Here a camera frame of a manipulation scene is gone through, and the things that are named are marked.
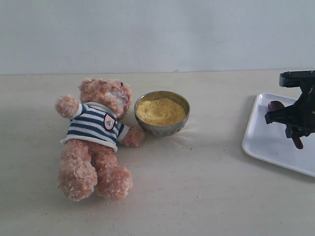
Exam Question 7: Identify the yellow millet grains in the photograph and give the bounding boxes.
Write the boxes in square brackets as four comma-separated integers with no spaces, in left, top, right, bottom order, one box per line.
[136,98,186,126]

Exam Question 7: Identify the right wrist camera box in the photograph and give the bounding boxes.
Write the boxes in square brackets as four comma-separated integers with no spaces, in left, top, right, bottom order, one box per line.
[279,70,315,88]

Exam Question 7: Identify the metal bowl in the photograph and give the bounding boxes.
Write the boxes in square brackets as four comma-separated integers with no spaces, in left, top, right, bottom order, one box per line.
[134,90,190,137]

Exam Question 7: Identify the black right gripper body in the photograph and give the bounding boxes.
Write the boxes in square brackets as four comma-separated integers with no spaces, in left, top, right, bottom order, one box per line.
[285,85,315,138]

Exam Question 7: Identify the pink teddy bear striped sweater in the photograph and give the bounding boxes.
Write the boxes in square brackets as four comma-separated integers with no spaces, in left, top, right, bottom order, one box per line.
[55,78,144,201]

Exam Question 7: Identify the dark red wooden spoon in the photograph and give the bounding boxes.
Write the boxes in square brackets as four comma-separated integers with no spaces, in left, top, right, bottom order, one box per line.
[268,100,304,149]

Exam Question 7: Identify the white rectangular plastic tray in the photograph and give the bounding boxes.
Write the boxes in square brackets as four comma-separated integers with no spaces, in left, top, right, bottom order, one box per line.
[242,93,315,177]

